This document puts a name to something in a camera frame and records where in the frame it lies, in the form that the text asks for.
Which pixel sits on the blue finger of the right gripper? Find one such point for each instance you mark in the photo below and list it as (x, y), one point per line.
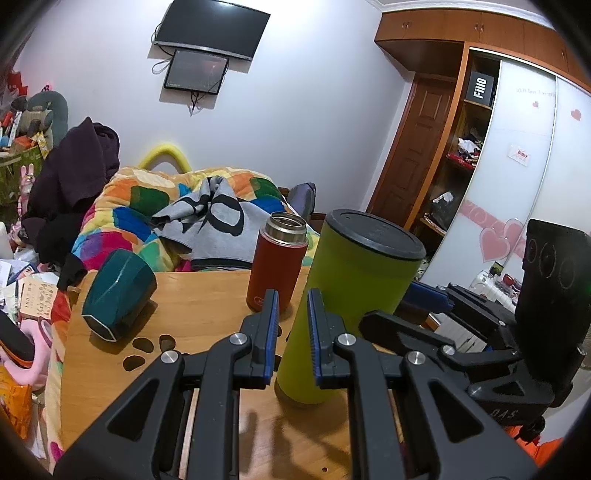
(431, 299)

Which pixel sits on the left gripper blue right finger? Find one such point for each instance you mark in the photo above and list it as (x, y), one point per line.
(407, 418)

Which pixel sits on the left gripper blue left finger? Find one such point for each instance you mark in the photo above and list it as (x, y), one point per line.
(180, 403)

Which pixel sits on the green thermos bottle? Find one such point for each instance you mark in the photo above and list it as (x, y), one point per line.
(363, 263)

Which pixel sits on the dark teal cup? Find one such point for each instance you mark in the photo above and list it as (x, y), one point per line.
(121, 288)

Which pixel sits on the orange jacket sleeve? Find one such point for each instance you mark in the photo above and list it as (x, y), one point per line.
(540, 452)

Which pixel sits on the pink slipper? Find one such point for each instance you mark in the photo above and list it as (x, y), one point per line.
(25, 350)

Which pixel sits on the brown wooden door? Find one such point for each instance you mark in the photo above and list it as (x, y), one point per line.
(413, 149)

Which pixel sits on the red thermos bottle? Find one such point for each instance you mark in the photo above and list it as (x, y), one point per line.
(280, 250)

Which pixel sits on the grey backpack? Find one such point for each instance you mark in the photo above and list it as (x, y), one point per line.
(302, 198)

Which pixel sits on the white sliding wardrobe door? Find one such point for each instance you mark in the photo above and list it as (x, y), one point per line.
(535, 165)

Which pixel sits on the black Fiio box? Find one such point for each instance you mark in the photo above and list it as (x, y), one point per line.
(480, 88)

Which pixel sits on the grey black patterned cloth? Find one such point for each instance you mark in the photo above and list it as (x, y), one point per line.
(211, 228)

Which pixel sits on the colourful quilt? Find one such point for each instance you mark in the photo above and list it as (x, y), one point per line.
(121, 218)

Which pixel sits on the wooden wardrobe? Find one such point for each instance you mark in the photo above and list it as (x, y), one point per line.
(441, 43)

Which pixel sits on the dark purple garment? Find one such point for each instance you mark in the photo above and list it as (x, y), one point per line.
(71, 178)

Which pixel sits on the green basket of toys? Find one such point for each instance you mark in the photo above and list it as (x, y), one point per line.
(17, 151)

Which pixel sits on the grey plush toy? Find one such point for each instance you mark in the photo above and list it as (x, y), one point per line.
(51, 110)

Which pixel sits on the small black wall monitor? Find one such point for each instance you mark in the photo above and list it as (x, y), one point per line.
(196, 71)

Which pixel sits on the black wall television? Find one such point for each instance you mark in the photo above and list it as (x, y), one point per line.
(218, 27)

